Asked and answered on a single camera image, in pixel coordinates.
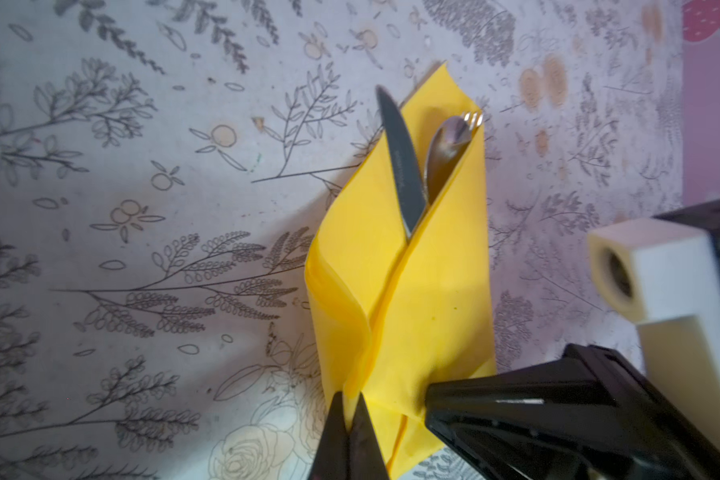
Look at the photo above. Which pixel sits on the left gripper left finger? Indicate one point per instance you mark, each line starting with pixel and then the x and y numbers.
pixel 331 460

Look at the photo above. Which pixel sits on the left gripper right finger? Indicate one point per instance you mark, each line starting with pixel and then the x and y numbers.
pixel 365 457

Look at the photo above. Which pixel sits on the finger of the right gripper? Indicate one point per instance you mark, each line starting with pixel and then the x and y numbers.
pixel 588 415

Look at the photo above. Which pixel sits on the yellow paper napkin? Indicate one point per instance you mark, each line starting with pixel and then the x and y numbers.
pixel 393 316

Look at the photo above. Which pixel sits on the metal knife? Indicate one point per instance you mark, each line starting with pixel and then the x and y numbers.
pixel 411 197

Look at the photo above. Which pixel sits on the metal spoon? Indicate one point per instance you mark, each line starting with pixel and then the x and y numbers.
pixel 446 147

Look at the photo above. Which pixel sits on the metal fork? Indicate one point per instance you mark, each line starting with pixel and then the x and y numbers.
pixel 473 120

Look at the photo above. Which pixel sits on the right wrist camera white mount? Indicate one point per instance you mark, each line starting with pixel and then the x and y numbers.
pixel 662 273

